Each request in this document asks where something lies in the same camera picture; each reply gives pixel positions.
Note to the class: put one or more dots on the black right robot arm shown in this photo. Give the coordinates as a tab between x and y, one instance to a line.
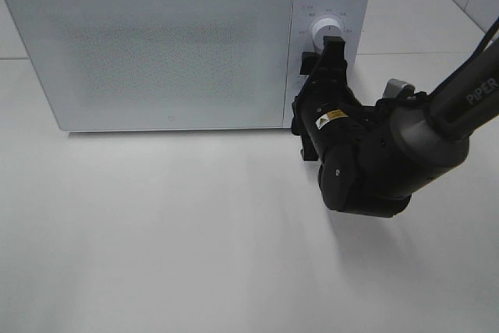
372	159

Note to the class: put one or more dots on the white upper power knob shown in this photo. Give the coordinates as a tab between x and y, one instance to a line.
327	26

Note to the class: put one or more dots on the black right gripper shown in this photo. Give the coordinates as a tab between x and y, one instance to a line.
327	117

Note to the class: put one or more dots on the white microwave door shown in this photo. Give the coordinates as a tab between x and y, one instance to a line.
121	65

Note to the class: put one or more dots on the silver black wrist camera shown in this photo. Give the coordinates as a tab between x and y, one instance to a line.
398	89

